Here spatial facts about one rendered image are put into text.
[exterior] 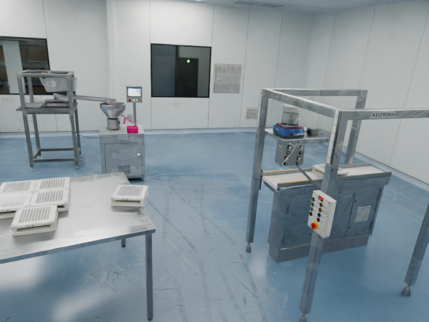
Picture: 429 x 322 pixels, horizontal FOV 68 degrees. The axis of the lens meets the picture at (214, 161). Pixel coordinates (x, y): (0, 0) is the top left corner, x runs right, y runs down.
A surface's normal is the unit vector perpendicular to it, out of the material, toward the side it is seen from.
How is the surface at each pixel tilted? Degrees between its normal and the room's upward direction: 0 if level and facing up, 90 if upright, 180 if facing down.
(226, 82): 90
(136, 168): 90
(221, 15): 90
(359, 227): 90
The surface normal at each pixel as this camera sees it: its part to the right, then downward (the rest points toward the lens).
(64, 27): 0.29, 0.33
